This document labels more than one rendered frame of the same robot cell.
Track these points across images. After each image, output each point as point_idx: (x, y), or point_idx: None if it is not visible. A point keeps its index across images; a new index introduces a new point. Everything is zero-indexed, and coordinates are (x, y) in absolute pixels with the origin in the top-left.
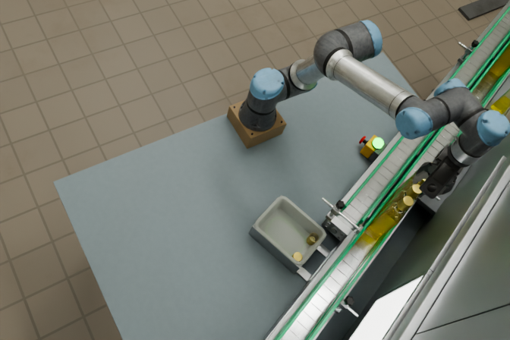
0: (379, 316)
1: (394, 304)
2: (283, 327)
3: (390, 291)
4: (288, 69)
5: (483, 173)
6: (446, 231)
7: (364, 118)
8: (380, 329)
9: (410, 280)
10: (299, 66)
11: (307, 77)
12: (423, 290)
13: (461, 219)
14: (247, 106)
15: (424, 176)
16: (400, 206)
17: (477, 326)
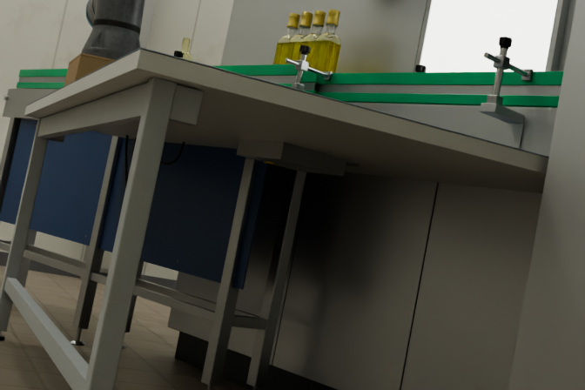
0: (453, 27)
1: (452, 2)
2: (443, 95)
3: (420, 44)
4: None
5: (320, 1)
6: None
7: None
8: None
9: None
10: None
11: None
12: None
13: None
14: (118, 26)
15: None
16: (334, 19)
17: None
